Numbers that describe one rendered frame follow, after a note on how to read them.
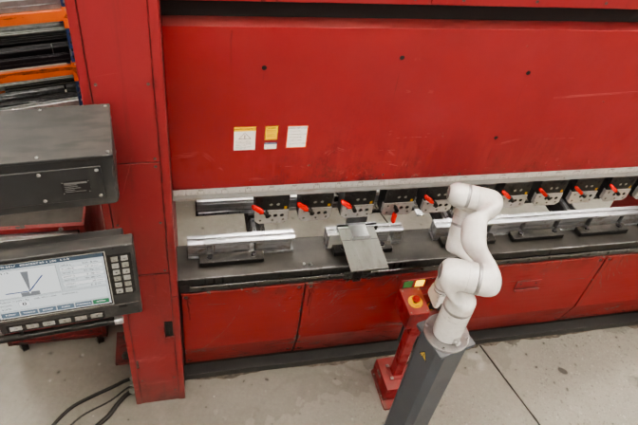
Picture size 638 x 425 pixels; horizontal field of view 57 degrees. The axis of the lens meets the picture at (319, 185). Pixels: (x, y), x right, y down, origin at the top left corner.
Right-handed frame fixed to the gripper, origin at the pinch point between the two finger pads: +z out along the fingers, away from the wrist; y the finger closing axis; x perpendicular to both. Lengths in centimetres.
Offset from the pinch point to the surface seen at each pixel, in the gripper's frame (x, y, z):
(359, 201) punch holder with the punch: -37, -34, -43
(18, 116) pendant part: -161, -10, -120
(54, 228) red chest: -172, -51, -21
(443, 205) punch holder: 6.4, -31.6, -37.8
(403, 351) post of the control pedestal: -7.0, 4.1, 37.0
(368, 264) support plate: -35.0, -11.1, -25.2
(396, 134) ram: -27, -37, -81
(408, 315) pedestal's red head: -15.1, 5.1, -2.9
